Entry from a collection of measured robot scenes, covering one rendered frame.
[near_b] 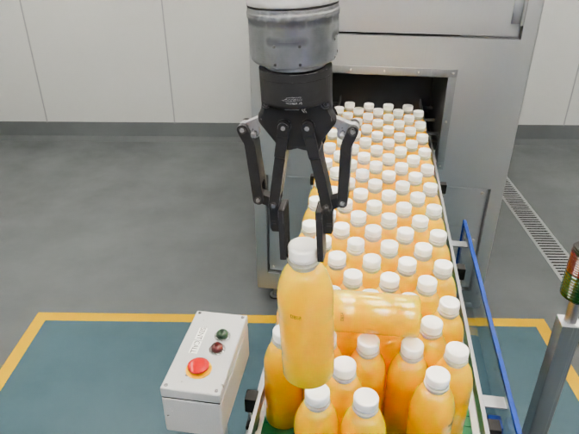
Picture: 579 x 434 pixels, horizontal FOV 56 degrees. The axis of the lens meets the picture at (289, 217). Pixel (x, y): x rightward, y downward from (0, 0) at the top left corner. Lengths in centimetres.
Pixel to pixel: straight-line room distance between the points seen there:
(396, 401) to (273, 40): 70
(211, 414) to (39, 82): 458
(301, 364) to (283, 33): 43
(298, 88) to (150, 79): 444
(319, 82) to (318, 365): 38
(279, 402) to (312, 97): 66
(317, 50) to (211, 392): 58
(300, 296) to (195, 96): 431
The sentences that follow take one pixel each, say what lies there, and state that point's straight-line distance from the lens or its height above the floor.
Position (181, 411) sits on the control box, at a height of 105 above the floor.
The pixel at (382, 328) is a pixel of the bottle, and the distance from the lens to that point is 96.
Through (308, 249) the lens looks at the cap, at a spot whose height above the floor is 141.
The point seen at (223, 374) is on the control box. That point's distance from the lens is 94.
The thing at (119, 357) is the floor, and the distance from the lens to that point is 267.
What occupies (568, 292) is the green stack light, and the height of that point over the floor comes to 118.
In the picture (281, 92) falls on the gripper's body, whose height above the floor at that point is 161.
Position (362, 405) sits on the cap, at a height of 112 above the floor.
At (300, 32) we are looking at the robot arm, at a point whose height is 167.
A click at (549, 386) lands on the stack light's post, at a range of 124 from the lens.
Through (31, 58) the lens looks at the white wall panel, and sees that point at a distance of 527.
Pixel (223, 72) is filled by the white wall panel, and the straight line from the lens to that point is 482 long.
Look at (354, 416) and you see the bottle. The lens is 90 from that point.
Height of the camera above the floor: 176
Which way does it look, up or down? 29 degrees down
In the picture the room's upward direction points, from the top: straight up
